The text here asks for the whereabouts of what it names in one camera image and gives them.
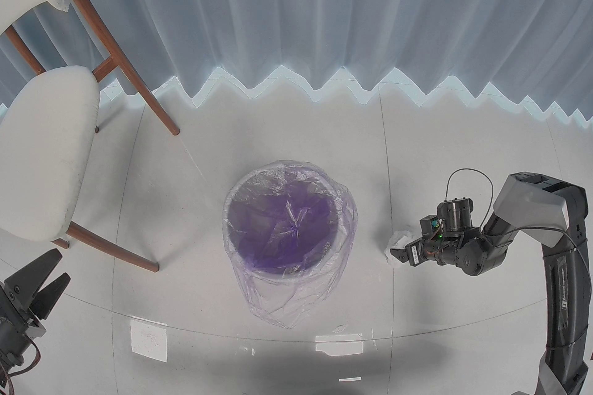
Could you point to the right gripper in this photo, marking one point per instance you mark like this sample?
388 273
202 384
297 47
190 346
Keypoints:
428 252

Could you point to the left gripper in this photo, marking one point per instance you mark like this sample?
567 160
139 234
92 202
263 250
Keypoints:
16 328

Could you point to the white paper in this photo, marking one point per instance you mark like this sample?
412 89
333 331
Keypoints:
397 240

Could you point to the purple plastic bag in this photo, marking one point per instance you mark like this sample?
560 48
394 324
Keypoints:
287 222

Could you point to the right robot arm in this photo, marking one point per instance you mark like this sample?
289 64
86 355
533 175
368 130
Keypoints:
532 208

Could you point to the white trash bin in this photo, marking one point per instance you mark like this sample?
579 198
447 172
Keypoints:
278 276

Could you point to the white cushioned wooden chair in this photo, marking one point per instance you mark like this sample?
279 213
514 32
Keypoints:
46 152

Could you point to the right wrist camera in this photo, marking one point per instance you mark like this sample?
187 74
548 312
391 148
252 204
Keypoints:
431 226

